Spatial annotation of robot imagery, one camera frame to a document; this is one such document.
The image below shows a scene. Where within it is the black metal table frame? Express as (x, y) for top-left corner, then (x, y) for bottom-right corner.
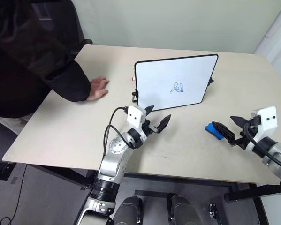
(0, 161), (281, 225)

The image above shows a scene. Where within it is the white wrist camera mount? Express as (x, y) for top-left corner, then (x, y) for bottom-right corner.
(126, 105), (147, 130)
(250, 106), (278, 150)

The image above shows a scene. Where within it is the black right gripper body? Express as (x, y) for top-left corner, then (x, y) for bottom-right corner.
(231, 116), (261, 150)

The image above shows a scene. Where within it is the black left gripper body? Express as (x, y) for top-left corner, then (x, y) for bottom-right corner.
(141, 114), (160, 142)

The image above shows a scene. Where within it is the person's bare hand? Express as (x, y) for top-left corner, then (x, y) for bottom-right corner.
(86, 76), (110, 102)

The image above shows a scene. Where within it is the small black floor bracket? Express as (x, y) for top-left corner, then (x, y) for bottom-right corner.
(208, 202), (220, 220)

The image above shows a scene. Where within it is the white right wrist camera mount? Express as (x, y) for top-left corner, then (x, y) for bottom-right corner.
(250, 106), (278, 150)

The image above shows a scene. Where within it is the black framed whiteboard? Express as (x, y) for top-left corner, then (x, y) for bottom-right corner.
(131, 54), (219, 112)

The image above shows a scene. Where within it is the person in black jacket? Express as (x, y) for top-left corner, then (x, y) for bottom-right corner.
(0, 0), (92, 136)

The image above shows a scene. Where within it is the thin black floor cable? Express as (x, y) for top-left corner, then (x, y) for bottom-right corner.
(0, 164), (29, 225)

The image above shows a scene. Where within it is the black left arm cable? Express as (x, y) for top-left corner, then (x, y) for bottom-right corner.
(102, 106), (133, 160)

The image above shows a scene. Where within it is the blue whiteboard eraser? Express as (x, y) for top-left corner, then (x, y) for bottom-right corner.
(205, 122), (224, 140)

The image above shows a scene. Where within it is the dark rounded robot leg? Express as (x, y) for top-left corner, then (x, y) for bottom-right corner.
(113, 195), (144, 225)
(167, 194), (200, 225)

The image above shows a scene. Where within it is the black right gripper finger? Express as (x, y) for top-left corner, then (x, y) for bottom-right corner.
(211, 121), (237, 145)
(229, 115), (249, 128)

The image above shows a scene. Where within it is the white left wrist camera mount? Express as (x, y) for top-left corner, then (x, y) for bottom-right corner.
(126, 105), (147, 130)

